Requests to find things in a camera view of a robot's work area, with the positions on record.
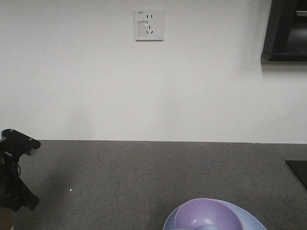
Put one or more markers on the black induction cooktop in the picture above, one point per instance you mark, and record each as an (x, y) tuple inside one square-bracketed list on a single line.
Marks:
[(299, 168)]

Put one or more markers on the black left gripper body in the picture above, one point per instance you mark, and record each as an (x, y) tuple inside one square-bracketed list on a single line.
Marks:
[(14, 194)]

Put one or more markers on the black range hood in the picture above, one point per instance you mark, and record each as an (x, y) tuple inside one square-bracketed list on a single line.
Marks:
[(286, 33)]

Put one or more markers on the purple plastic bowl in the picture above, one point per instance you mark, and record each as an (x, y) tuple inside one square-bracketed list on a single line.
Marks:
[(203, 211)]

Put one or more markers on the light blue plastic plate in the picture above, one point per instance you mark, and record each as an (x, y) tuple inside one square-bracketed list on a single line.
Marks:
[(249, 222)]

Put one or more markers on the white wall socket right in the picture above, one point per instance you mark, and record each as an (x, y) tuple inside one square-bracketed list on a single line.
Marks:
[(149, 24)]

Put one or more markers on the light blue plastic spoon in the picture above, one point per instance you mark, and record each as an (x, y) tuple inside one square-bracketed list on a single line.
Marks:
[(207, 227)]

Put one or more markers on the brown paper cup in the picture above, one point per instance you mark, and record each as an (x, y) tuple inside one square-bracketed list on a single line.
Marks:
[(6, 222)]

